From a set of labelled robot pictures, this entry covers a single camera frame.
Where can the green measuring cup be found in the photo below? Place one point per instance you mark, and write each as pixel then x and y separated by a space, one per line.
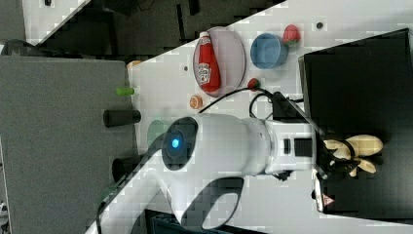
pixel 155 129

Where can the red ketchup bottle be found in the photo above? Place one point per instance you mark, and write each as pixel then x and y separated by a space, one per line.
pixel 208 69

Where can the peeled yellow toy banana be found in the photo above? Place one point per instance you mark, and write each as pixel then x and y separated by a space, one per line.
pixel 364 146

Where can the black pot with green ladle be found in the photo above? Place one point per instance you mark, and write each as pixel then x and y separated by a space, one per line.
pixel 123 167

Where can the large red toy strawberry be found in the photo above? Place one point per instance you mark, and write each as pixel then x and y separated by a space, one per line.
pixel 291 35

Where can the blue cup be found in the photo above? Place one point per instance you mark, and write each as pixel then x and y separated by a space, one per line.
pixel 268 51

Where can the grey round plate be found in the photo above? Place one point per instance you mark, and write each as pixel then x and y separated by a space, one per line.
pixel 230 55

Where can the small red toy strawberry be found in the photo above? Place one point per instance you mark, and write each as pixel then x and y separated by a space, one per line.
pixel 253 84

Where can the silver black toaster oven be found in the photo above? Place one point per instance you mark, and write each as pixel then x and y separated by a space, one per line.
pixel 366 88

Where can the green toy vegetable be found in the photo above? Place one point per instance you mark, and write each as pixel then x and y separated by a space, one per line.
pixel 125 91

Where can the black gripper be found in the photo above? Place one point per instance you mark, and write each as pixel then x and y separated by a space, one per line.
pixel 340 149

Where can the black cylinder cup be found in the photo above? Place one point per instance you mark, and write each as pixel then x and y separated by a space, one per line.
pixel 116 118

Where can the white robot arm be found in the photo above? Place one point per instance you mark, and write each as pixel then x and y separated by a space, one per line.
pixel 200 163

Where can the orange slice toy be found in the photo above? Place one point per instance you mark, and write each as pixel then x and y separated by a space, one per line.
pixel 196 102

